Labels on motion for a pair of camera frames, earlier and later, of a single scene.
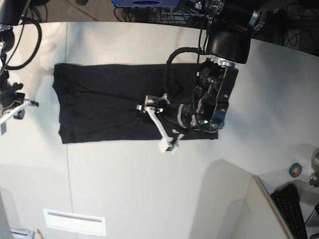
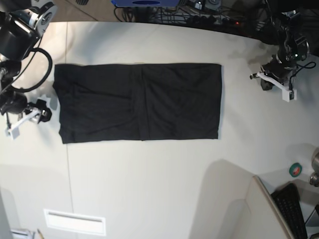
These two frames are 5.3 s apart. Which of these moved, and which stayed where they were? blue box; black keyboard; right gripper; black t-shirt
Moved: right gripper
Stayed: blue box; black t-shirt; black keyboard
